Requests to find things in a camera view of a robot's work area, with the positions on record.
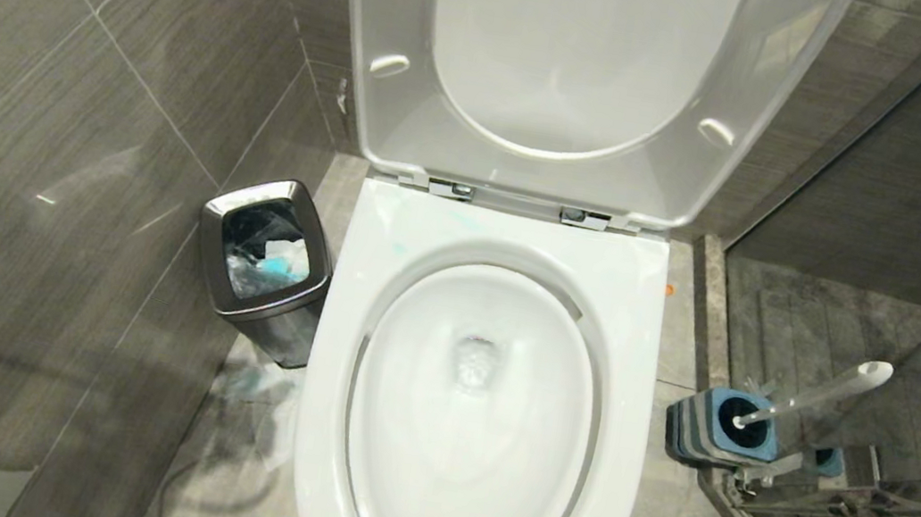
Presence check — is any metal door hinge bracket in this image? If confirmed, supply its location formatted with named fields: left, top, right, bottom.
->
left=721, top=426, right=887, bottom=517

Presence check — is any grey toilet brush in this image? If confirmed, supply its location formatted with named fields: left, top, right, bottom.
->
left=731, top=342, right=895, bottom=448

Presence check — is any white toilet bowl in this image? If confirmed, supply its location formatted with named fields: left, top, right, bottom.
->
left=284, top=170, right=681, bottom=517

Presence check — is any white toilet seat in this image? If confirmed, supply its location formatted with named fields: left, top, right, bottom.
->
left=311, top=0, right=858, bottom=257

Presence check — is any glass shower door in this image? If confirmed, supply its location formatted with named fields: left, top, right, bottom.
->
left=687, top=0, right=921, bottom=517

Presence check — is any blue striped brush holder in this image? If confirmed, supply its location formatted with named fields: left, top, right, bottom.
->
left=660, top=379, right=787, bottom=477

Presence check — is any clear trash bag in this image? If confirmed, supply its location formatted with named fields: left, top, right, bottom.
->
left=213, top=192, right=321, bottom=308

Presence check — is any silver trash bin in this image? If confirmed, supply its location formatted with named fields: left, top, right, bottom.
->
left=180, top=167, right=345, bottom=374

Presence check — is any white toilet lid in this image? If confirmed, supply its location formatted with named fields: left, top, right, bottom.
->
left=416, top=0, right=748, bottom=179

